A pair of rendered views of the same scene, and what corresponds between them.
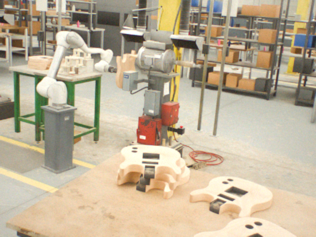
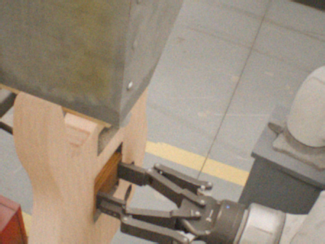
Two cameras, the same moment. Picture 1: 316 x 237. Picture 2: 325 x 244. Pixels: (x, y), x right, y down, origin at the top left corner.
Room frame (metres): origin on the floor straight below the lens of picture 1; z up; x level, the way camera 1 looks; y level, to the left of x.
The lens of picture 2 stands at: (5.27, 0.37, 1.58)
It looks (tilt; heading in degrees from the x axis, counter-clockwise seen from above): 41 degrees down; 165
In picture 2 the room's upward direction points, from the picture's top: 10 degrees clockwise
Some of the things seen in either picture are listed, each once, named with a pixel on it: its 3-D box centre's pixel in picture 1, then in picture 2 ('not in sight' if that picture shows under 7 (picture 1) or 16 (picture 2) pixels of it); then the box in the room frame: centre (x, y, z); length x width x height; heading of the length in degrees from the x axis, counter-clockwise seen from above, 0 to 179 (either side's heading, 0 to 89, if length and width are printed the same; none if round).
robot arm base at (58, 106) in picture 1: (60, 105); (300, 133); (4.39, 1.05, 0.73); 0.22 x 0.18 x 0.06; 53
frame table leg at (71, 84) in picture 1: (71, 117); not in sight; (4.86, 1.03, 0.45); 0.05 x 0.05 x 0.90; 61
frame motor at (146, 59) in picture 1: (155, 59); not in sight; (4.69, 0.06, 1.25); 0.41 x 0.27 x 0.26; 61
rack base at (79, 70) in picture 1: (73, 69); not in sight; (5.23, 1.09, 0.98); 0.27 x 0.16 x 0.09; 65
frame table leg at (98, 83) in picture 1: (97, 110); not in sight; (5.30, 0.78, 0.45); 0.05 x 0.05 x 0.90; 61
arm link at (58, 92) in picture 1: (58, 91); (324, 103); (4.40, 1.07, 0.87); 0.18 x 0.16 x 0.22; 56
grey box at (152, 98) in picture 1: (152, 90); not in sight; (4.53, 0.07, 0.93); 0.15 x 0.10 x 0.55; 61
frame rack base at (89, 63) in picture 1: (81, 64); not in sight; (5.37, 1.02, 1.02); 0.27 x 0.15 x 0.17; 65
